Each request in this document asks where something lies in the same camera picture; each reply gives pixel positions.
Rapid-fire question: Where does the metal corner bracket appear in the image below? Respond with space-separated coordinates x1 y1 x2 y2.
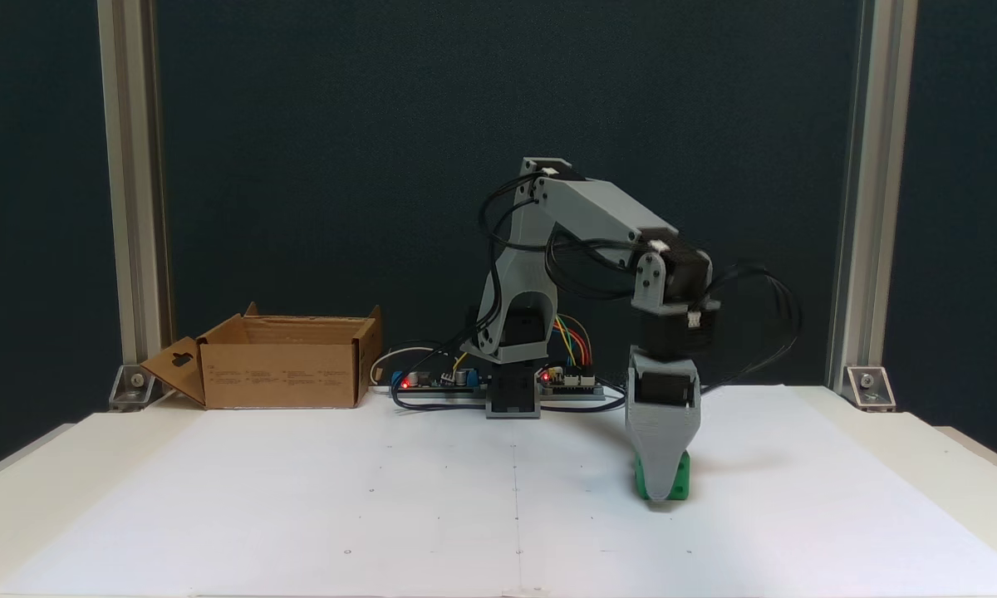
845 365 897 414
107 363 168 414

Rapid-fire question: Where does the brown cardboard box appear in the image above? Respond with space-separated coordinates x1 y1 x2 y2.
140 302 383 410

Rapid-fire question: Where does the white wire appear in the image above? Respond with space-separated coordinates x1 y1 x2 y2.
370 344 440 388

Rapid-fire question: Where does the red jumper wire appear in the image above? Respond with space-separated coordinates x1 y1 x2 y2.
560 326 591 371

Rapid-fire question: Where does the green die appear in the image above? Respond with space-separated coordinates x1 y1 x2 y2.
634 450 692 502

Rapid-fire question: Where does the aluminium frame post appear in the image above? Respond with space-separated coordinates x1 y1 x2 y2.
96 0 175 388
827 0 920 391

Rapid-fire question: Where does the circuit board with jumper wires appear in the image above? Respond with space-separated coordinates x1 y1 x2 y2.
540 364 607 401

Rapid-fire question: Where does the yellow jumper wire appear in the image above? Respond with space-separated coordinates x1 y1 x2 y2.
553 316 579 368

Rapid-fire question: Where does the black cable by base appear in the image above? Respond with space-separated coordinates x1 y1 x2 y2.
390 375 631 414

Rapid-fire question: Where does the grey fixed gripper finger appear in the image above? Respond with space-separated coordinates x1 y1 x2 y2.
626 407 704 506

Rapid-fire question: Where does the blue circuit board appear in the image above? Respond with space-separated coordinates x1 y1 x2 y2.
390 367 488 399

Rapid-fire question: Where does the green jumper wire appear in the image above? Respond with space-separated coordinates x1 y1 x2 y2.
552 319 577 368

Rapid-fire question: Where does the black servo cable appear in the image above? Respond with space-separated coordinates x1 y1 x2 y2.
698 263 803 392
477 170 642 301

